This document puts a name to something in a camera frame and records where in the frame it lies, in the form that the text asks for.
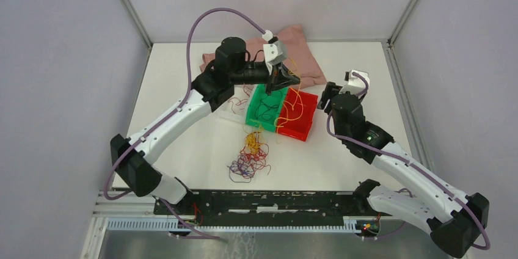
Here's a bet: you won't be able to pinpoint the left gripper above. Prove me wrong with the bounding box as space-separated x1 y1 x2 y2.
231 62 301 97

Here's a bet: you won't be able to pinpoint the yellow cable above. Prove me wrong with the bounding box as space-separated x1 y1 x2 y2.
275 57 305 145

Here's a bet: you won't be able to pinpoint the coloured cable pile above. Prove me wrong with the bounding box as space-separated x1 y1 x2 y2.
226 125 272 183

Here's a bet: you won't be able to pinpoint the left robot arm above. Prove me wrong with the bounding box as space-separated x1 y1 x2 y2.
110 37 301 214

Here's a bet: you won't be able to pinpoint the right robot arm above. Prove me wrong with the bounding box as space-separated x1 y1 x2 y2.
317 70 491 258

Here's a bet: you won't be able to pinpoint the pink cloth shorts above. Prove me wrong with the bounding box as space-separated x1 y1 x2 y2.
200 24 327 89

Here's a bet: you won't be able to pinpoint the green plastic bin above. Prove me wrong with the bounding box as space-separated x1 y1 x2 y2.
245 84 288 132

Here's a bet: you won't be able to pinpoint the red plastic bin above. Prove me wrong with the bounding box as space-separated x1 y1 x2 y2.
275 88 318 142

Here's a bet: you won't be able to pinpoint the translucent white bin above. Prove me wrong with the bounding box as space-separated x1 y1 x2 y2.
216 85 255 125

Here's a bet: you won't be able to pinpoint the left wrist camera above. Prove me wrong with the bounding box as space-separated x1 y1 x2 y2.
263 36 288 74

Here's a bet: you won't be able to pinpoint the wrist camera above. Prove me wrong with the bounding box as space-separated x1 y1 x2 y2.
263 36 288 74
339 70 370 97

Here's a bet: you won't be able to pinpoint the black cables in green bin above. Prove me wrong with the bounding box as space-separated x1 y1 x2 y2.
252 97 284 125

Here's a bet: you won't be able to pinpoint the red cables in white bin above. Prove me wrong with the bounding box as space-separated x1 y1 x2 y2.
226 87 254 114

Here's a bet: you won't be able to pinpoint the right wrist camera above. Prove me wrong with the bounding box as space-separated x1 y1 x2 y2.
339 70 370 97

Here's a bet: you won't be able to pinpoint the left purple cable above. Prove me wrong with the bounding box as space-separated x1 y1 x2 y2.
103 7 274 202

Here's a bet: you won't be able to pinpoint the purple cable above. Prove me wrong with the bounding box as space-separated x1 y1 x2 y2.
326 71 491 251
103 7 274 202

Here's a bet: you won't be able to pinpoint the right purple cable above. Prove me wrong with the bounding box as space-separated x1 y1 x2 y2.
326 71 491 251

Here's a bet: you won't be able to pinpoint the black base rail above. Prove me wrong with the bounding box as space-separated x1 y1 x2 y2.
154 185 379 227

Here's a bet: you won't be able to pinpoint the white cable duct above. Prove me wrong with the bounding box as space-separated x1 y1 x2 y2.
106 217 360 234

